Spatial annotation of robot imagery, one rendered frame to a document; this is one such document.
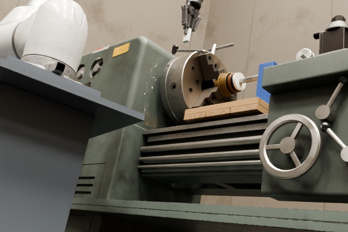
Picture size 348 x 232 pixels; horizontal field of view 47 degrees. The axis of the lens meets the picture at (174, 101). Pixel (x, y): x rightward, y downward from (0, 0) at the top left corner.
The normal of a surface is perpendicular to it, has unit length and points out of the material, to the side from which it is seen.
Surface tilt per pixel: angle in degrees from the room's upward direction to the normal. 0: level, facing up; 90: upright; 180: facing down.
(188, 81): 90
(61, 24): 86
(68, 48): 92
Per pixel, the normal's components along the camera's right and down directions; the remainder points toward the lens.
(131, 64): -0.69, -0.37
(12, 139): 0.57, -0.21
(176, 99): -0.65, 0.26
